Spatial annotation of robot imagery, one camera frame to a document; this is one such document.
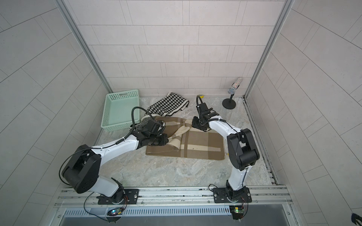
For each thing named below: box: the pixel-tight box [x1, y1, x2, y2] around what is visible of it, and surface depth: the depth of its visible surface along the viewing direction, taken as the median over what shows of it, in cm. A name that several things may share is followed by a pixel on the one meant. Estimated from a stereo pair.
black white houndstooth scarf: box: [134, 92, 190, 131], surface depth 111 cm
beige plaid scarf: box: [145, 115, 225, 161], surface depth 88 cm
